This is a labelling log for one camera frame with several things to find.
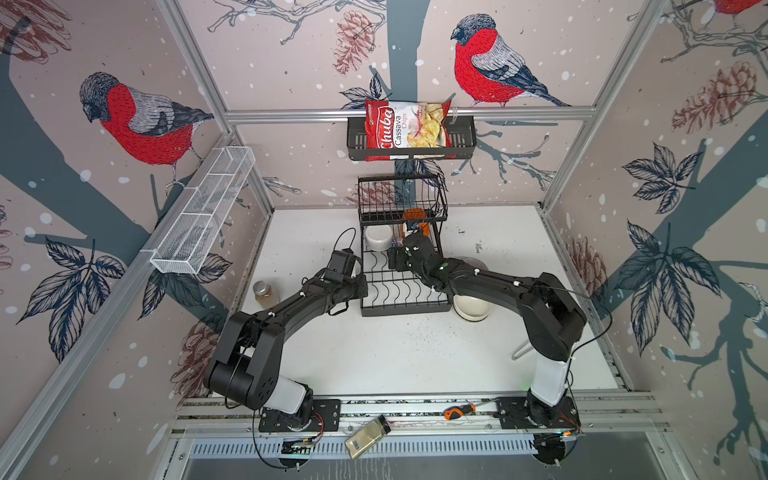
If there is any orange glass bowl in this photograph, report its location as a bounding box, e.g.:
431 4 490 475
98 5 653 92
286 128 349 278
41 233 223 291
402 208 430 237

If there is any white ceramic bowl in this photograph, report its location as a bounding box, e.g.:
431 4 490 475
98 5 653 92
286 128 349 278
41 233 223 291
364 225 394 252

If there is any striped patterned bowl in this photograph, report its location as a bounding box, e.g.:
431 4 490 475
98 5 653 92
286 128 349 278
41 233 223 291
462 257 488 270

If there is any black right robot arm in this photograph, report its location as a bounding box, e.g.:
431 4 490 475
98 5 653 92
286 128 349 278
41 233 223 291
387 233 587 408

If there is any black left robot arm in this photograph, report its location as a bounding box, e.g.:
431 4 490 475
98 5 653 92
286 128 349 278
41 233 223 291
203 248 367 417

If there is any small jar with brown contents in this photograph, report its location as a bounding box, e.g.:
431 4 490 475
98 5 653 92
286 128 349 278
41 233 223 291
253 280 280 310

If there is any red cassava chips bag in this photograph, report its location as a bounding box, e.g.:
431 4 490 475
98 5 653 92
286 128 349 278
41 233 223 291
365 100 452 150

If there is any beige electronic box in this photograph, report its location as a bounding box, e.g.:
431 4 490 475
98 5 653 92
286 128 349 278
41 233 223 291
345 415 391 459

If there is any black wire dish rack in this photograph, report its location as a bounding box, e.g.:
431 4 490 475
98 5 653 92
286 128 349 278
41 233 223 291
354 173 452 317

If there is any black wall basket shelf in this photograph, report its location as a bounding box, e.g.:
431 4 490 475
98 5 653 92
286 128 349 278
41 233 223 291
347 116 477 162

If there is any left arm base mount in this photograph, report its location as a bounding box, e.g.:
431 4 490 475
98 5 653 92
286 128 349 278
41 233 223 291
257 385 341 433

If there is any orange handled screwdriver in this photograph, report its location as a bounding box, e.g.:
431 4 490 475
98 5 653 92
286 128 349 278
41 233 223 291
443 403 476 421

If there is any white wire wall shelf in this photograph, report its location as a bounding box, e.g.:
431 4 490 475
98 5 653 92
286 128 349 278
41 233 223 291
150 146 255 275

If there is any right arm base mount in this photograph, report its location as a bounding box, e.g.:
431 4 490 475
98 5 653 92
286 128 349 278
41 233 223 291
495 392 582 467

